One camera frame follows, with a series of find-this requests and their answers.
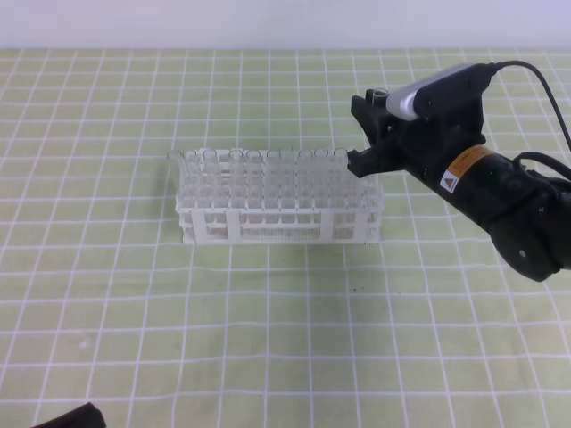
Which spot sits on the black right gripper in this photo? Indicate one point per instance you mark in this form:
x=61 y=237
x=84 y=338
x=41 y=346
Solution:
x=419 y=146

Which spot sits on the clear glass test tube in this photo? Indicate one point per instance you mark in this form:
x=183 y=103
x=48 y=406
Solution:
x=179 y=176
x=379 y=97

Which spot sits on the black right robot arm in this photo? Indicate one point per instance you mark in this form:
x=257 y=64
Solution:
x=522 y=203

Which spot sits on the white test tube rack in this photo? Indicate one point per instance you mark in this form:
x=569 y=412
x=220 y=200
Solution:
x=278 y=196

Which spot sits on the green checkered tablecloth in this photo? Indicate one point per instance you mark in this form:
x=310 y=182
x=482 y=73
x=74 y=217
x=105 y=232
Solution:
x=102 y=302

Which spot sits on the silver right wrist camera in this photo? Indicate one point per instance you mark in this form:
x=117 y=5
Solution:
x=446 y=90

